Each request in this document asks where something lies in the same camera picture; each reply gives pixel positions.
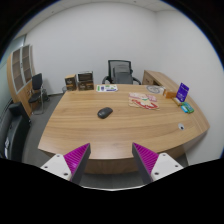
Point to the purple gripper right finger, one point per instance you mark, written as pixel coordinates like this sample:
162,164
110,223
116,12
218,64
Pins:
153,166

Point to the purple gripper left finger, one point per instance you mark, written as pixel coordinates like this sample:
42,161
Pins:
70,166

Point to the black computer mouse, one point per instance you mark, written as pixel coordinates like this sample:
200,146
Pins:
104,112

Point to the patterned mouse pad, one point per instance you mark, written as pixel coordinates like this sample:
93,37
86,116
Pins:
144,101

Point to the wooden office desk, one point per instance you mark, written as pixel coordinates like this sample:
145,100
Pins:
75,122

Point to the green blue packet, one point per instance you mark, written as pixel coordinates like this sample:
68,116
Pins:
187,108

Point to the black sofa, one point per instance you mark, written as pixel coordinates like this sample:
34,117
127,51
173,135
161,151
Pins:
14,128

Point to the orange small box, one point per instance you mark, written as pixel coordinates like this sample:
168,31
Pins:
168,93

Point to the black visitor chair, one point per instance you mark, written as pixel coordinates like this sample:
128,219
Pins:
37,90

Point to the round patterned plate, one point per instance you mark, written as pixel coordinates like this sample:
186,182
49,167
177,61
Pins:
154,89

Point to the purple stand-up sign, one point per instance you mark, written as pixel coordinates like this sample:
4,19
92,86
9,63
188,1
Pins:
182,92

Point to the white green leaflet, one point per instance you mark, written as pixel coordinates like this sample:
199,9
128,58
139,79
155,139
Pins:
107,88

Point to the small brown box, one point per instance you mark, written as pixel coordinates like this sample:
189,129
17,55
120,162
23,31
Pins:
71,82

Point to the wooden side cabinet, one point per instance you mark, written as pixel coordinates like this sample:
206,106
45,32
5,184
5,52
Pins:
159,79

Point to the large brown box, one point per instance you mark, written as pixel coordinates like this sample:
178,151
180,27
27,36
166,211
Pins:
85,81

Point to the black mesh office chair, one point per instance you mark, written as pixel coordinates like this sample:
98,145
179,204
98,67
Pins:
120,72

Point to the wooden bookshelf cabinet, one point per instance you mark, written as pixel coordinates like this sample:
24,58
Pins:
20,70

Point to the desk cable grommet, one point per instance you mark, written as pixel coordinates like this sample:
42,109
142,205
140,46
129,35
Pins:
181,126

